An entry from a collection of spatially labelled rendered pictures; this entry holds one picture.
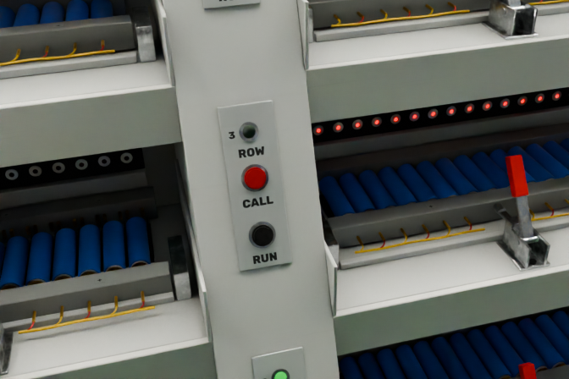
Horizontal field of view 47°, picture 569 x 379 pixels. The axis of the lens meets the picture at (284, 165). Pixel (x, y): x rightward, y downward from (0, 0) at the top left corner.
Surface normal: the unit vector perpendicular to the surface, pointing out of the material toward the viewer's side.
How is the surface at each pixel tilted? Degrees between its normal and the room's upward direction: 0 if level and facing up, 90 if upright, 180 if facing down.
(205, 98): 90
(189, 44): 90
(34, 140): 113
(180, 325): 22
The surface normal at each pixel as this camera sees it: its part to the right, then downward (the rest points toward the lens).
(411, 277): -0.03, -0.85
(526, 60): 0.24, 0.51
